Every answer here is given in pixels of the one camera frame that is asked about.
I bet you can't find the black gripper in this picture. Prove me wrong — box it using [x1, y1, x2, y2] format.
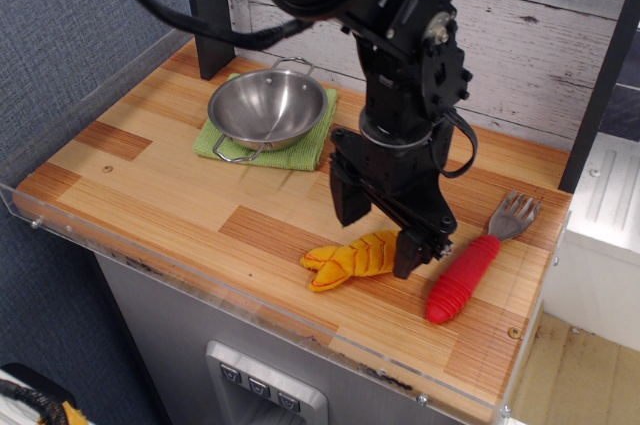
[330, 124, 457, 279]

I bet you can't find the orange plush fish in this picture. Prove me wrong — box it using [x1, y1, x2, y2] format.
[300, 230, 398, 292]

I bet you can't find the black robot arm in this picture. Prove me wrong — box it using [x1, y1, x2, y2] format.
[272, 0, 475, 278]

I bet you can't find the steel colander bowl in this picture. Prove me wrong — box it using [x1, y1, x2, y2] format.
[208, 57, 333, 163]

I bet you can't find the green cloth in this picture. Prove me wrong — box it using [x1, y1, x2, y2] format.
[192, 88, 338, 171]

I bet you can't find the silver dispenser panel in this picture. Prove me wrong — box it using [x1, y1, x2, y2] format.
[206, 340, 329, 424]

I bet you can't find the grey toy fridge cabinet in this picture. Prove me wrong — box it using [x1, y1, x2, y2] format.
[97, 256, 455, 424]

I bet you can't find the yellow object bottom left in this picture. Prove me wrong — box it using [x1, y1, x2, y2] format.
[62, 402, 91, 425]

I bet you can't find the clear acrylic guard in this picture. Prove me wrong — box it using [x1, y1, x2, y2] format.
[1, 23, 569, 424]

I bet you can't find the red handled fork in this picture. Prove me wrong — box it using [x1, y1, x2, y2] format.
[425, 191, 542, 324]

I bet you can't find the white aluminium frame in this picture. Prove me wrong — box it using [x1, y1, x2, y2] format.
[541, 133, 639, 350]

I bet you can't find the black right post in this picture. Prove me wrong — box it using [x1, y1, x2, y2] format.
[558, 0, 639, 193]

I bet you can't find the black braided cable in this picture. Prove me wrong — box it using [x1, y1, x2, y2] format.
[0, 379, 66, 425]

